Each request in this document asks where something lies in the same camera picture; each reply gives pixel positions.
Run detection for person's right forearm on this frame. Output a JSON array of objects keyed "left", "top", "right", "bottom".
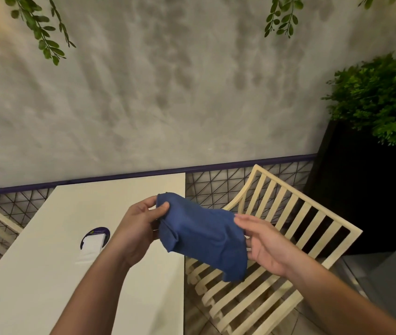
[{"left": 283, "top": 253, "right": 396, "bottom": 335}]

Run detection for round purple sticker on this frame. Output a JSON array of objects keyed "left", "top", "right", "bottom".
[{"left": 80, "top": 227, "right": 111, "bottom": 251}]

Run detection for hanging green leafy vine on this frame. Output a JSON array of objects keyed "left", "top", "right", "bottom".
[
  {"left": 264, "top": 0, "right": 304, "bottom": 39},
  {"left": 3, "top": 0, "right": 77, "bottom": 66},
  {"left": 356, "top": 0, "right": 396, "bottom": 10}
]

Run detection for purple wall trim rail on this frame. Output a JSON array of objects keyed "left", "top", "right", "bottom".
[{"left": 0, "top": 154, "right": 317, "bottom": 197}]

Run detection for black planter box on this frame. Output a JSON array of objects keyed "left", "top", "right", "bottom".
[{"left": 303, "top": 119, "right": 396, "bottom": 256}]

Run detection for person's left hand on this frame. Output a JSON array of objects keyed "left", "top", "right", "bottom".
[{"left": 109, "top": 196, "right": 170, "bottom": 268}]

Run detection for green fern plant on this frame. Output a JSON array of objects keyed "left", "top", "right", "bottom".
[{"left": 322, "top": 49, "right": 396, "bottom": 152}]

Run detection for person's left forearm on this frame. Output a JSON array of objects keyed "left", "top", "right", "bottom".
[{"left": 50, "top": 241, "right": 132, "bottom": 335}]

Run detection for white folded napkin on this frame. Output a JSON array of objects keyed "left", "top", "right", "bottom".
[{"left": 75, "top": 234, "right": 110, "bottom": 265}]

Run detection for blue cloth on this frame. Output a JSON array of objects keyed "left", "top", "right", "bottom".
[{"left": 156, "top": 192, "right": 248, "bottom": 283}]

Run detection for person's right hand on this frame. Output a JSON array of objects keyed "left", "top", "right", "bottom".
[{"left": 234, "top": 213, "right": 304, "bottom": 278}]

